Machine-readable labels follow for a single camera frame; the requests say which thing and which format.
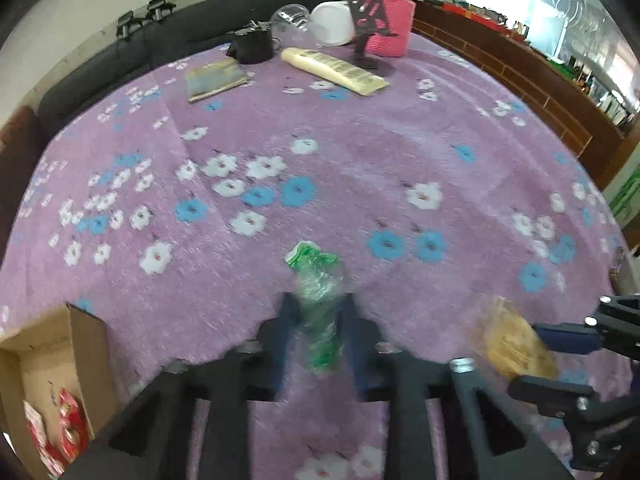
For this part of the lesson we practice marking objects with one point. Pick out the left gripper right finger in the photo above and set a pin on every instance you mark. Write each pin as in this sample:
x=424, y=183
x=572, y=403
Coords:
x=485, y=436

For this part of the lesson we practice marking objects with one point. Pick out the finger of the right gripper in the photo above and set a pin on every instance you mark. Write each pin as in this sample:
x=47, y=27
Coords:
x=551, y=397
x=569, y=338

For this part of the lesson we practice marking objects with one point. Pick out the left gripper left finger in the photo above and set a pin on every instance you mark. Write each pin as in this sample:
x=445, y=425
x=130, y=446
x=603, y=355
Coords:
x=150, y=438

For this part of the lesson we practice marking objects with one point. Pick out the clear cracker packet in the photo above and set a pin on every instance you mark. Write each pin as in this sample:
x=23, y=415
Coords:
x=509, y=344

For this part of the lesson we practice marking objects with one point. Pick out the white red snack packet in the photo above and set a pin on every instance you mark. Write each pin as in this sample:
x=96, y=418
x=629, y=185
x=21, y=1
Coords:
x=49, y=454

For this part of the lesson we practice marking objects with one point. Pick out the green twisted candy packet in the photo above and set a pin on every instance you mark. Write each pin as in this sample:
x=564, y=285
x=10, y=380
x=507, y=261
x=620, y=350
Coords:
x=318, y=287

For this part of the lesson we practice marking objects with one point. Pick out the small red snack packet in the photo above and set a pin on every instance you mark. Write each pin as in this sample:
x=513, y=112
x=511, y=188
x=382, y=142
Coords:
x=74, y=426

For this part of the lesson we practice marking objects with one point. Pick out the cardboard box tray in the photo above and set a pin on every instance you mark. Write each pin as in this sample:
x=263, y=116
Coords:
x=63, y=348

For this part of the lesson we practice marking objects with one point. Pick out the wooden side cabinet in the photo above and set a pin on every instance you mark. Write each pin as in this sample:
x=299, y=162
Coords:
x=600, y=146

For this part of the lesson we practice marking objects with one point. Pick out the purple floral tablecloth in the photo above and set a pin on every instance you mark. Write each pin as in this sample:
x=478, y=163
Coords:
x=170, y=221

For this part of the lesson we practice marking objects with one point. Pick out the cream yellow tube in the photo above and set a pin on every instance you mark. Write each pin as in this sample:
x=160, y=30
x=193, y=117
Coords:
x=334, y=70

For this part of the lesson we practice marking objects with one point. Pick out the brown armchair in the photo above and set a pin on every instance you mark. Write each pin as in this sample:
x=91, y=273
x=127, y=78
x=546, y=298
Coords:
x=22, y=144

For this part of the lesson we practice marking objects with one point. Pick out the olive flat booklet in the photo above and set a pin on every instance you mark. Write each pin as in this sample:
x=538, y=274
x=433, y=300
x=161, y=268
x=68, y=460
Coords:
x=214, y=78

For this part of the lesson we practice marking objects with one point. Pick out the black small pouch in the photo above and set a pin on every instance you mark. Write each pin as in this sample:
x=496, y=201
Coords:
x=252, y=44

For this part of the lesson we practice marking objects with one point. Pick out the black phone stand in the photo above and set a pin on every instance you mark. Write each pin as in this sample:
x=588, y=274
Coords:
x=370, y=19

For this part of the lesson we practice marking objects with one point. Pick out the pink covered bottle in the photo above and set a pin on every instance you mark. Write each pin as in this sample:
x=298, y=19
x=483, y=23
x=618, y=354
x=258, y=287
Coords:
x=400, y=17

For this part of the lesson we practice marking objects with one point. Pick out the white round jar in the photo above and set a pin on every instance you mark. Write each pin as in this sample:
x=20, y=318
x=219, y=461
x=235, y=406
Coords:
x=332, y=23

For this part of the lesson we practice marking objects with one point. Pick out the black leather sofa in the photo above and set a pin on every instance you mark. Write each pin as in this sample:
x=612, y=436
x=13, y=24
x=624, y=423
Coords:
x=185, y=32

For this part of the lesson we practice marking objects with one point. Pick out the clear glass cup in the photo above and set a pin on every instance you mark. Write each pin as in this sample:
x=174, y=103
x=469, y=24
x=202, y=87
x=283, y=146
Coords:
x=292, y=16

